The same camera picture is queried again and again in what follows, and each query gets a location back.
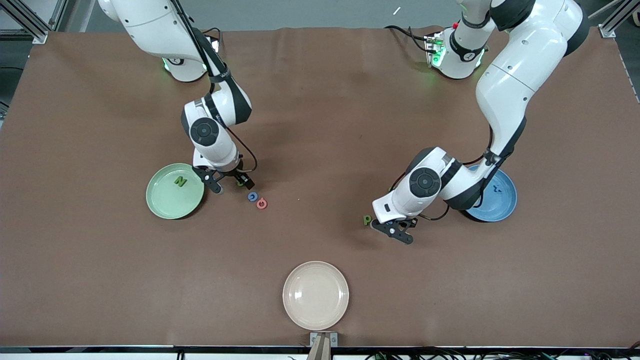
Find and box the green plate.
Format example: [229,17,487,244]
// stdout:
[145,163,206,220]

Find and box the brown table mat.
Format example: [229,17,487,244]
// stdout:
[0,26,640,348]

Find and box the blue plate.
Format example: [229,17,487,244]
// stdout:
[462,167,518,223]

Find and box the beige plate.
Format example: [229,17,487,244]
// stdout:
[282,260,350,331]

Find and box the black right arm base cable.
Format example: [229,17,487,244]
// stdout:
[202,26,222,53]

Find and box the black arm base cable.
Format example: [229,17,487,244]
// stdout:
[202,26,222,53]
[384,24,441,55]

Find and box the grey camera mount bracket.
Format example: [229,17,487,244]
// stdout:
[306,332,339,360]

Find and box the black left arm base cable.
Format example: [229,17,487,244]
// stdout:
[384,24,441,55]

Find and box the aluminium frame post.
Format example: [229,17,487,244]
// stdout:
[0,0,68,45]
[597,0,640,39]

